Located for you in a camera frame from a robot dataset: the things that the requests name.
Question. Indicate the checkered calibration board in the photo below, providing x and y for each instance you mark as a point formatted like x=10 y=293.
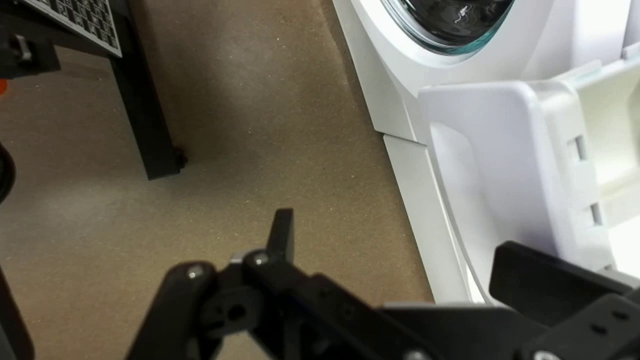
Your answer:
x=85 y=22

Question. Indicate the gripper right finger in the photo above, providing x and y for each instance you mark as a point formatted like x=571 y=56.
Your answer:
x=560 y=280

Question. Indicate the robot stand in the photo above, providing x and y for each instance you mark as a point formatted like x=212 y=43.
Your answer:
x=145 y=115

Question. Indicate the white washing machine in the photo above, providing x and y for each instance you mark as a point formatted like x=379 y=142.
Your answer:
x=430 y=220

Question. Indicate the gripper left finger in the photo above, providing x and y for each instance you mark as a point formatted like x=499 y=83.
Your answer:
x=280 y=295

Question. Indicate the washing machine glass door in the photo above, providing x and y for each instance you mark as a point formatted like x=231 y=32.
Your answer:
x=450 y=25

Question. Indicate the white detergent tray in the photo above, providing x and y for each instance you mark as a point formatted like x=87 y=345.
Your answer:
x=500 y=165

